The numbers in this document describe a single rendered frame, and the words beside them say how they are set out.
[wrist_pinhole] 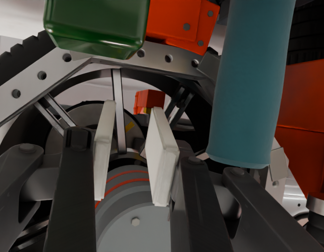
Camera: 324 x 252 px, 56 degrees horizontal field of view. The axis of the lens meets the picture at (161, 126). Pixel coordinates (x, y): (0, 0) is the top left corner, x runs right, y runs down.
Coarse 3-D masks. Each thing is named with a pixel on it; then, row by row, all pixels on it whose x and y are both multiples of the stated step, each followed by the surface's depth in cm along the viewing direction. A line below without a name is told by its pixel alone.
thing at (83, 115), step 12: (84, 108) 95; (96, 108) 96; (60, 120) 94; (84, 120) 96; (96, 120) 97; (132, 120) 99; (132, 132) 100; (48, 144) 94; (60, 144) 95; (132, 144) 100
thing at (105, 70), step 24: (96, 72) 58; (120, 72) 57; (144, 72) 60; (48, 96) 54; (120, 96) 57; (192, 96) 60; (24, 120) 61; (48, 120) 54; (72, 120) 55; (120, 120) 57; (192, 120) 81; (0, 144) 51; (120, 144) 58; (144, 144) 59; (216, 168) 74; (48, 216) 57; (24, 240) 55
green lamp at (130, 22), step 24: (48, 0) 11; (72, 0) 11; (96, 0) 11; (120, 0) 12; (144, 0) 12; (48, 24) 11; (72, 24) 11; (96, 24) 11; (120, 24) 12; (144, 24) 12; (72, 48) 14; (96, 48) 13; (120, 48) 12
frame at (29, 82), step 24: (144, 48) 47; (168, 48) 48; (24, 72) 43; (48, 72) 44; (72, 72) 49; (168, 72) 52; (192, 72) 49; (216, 72) 49; (0, 96) 43; (24, 96) 43; (0, 120) 43; (264, 168) 55
